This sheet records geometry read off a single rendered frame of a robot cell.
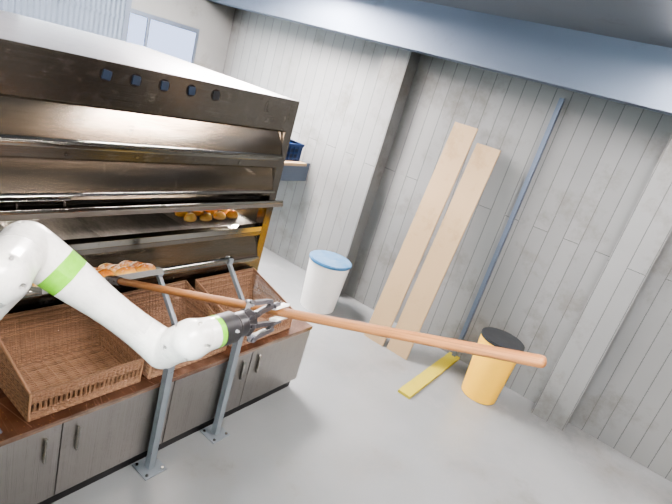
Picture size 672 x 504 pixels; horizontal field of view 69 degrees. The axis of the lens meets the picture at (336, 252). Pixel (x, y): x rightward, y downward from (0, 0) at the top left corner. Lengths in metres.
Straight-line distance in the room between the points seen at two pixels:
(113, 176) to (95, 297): 1.51
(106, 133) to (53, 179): 0.33
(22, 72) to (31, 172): 0.44
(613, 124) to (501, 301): 1.84
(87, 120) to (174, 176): 0.60
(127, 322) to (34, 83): 1.41
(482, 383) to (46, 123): 3.82
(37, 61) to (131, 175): 0.70
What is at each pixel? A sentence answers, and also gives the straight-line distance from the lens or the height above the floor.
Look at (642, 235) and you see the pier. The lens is 4.57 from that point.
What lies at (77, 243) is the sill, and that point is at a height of 1.18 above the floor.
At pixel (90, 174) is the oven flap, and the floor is 1.55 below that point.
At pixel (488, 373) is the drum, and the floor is 0.32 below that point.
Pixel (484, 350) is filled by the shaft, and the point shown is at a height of 1.83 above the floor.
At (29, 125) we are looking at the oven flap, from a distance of 2.55.
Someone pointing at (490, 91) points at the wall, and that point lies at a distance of 5.08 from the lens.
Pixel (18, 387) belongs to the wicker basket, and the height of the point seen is 0.69.
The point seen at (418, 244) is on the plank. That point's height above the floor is 1.07.
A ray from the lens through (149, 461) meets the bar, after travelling 3.19.
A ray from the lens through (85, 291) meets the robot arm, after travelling 1.35.
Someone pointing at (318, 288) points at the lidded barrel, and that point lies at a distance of 5.09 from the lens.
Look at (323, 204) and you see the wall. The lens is 5.93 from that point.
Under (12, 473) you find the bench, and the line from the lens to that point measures 2.74.
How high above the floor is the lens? 2.33
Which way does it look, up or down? 19 degrees down
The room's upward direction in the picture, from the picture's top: 17 degrees clockwise
